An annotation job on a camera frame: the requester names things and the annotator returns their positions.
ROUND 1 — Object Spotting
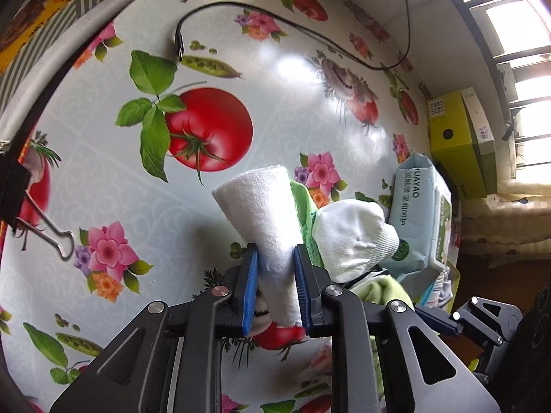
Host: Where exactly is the yellow printed cardboard box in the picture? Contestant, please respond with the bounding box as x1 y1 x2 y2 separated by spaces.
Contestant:
0 0 177 156

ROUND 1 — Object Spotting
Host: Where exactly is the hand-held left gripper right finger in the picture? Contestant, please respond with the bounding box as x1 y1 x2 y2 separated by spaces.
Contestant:
293 243 502 413

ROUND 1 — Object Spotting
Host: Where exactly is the white sock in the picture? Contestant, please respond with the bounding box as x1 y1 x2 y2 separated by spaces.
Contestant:
312 200 401 285

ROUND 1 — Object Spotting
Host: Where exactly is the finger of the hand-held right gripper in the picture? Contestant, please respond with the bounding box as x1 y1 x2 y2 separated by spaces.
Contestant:
414 296 523 347

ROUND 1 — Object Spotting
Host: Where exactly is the cream dotted curtain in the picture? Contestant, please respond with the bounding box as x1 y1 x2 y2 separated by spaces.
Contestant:
456 181 551 263

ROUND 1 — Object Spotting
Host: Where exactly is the white and green flat box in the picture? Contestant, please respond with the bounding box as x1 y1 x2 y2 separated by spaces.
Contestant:
460 87 496 145

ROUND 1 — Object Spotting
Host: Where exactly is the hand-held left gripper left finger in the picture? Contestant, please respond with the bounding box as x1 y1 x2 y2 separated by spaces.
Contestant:
49 243 260 413

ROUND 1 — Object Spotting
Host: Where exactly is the window frame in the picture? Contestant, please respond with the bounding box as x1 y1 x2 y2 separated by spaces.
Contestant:
456 0 551 181

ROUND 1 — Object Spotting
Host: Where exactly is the brown wooden cabinet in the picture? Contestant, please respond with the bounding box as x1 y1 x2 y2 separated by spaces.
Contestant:
452 250 551 310

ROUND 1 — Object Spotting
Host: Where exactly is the black cable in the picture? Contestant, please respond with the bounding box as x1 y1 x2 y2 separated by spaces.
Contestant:
173 0 453 72

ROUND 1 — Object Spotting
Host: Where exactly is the white cloth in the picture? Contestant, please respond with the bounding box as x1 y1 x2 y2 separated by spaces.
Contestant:
212 166 306 330

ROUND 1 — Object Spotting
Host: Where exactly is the black binder clip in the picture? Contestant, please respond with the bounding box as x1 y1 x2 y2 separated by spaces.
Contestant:
0 166 76 261

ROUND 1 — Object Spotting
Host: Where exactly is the wet wipes pack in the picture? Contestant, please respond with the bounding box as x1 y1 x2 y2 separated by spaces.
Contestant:
379 151 457 306

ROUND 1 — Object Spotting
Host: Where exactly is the clear plastic bag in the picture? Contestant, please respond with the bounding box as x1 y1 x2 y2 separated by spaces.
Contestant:
297 340 336 392

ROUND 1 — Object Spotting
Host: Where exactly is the floral printed tablecloth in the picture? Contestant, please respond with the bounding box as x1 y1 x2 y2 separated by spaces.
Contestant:
0 0 461 413

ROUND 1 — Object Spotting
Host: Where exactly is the yellow-green cardboard box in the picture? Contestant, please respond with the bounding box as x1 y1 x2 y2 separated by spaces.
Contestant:
426 90 500 201

